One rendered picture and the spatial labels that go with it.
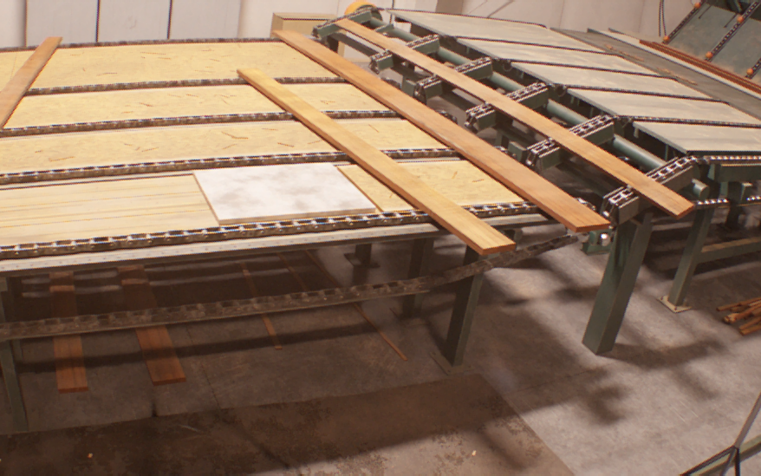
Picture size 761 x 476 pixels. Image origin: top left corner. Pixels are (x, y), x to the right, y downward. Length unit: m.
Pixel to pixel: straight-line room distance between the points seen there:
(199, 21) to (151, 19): 0.56
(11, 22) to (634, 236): 6.85
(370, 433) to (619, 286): 1.43
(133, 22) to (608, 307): 5.77
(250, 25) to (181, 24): 1.17
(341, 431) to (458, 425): 0.50
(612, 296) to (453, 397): 0.97
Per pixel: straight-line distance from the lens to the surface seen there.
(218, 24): 7.84
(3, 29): 8.25
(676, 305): 4.43
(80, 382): 3.01
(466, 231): 2.51
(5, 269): 2.25
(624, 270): 3.45
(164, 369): 3.06
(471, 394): 3.16
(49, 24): 7.61
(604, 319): 3.59
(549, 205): 2.92
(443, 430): 2.93
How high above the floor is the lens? 1.91
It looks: 25 degrees down
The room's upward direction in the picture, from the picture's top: 9 degrees clockwise
